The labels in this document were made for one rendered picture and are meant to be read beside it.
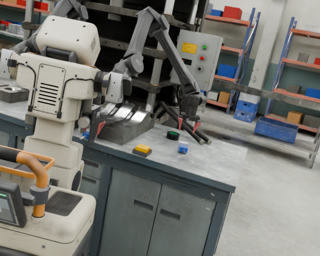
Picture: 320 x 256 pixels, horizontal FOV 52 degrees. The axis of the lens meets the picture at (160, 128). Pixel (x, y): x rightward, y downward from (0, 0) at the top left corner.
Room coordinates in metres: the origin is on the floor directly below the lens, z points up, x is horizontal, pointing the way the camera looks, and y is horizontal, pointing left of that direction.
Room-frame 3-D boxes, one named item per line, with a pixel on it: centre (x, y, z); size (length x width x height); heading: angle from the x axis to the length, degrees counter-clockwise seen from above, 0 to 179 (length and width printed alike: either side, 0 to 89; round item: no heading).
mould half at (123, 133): (1.95, 0.24, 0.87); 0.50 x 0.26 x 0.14; 164
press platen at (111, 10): (2.95, 0.55, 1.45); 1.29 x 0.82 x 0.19; 74
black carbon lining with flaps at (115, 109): (1.93, 0.25, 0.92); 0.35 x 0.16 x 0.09; 164
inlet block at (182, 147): (1.73, -0.15, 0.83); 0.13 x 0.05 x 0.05; 5
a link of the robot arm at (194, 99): (1.78, -0.15, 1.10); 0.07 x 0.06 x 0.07; 147
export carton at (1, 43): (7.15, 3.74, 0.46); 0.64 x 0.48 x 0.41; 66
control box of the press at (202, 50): (2.56, -0.16, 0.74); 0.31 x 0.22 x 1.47; 74
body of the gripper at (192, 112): (1.77, -0.15, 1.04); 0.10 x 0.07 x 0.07; 95
